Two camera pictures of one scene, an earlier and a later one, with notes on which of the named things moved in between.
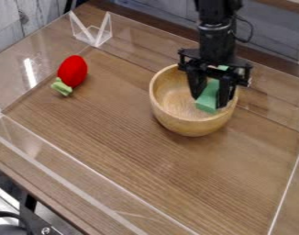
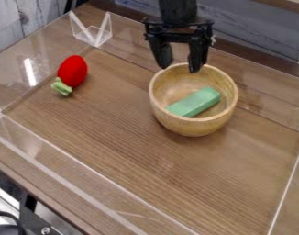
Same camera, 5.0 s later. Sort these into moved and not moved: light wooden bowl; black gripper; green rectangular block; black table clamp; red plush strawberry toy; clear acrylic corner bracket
Moved: green rectangular block; black gripper
Not moved: light wooden bowl; black table clamp; red plush strawberry toy; clear acrylic corner bracket
